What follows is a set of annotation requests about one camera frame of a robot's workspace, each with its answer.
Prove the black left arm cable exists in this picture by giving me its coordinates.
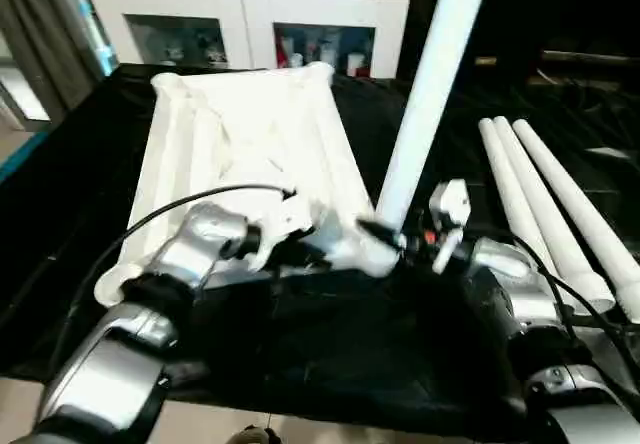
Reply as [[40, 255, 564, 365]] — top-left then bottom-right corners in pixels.
[[48, 183, 300, 361]]

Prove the white glass-door cabinet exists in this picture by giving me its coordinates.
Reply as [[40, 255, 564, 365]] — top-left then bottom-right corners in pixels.
[[81, 0, 415, 81]]

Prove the white plastic table leg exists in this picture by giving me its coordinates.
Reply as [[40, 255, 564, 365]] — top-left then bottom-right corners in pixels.
[[492, 116, 617, 316], [512, 118, 640, 324], [374, 0, 497, 238], [477, 117, 569, 285]]

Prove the grey curtain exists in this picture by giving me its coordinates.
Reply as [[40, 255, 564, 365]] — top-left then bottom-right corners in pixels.
[[0, 0, 120, 134]]

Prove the black piano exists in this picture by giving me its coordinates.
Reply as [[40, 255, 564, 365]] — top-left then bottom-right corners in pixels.
[[398, 0, 640, 88]]

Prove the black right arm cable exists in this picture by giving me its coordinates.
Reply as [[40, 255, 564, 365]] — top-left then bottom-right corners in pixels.
[[523, 257, 640, 348]]

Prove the white plastic table top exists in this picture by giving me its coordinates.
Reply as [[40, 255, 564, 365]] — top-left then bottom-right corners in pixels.
[[93, 61, 402, 309]]

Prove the black work mat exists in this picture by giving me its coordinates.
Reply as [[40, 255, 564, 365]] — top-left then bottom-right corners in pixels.
[[0, 63, 640, 428]]

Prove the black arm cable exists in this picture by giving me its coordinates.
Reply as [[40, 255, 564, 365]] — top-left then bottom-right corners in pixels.
[[48, 183, 300, 361], [523, 257, 640, 348]]

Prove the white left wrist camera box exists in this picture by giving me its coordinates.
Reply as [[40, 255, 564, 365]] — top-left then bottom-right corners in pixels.
[[246, 190, 322, 274]]

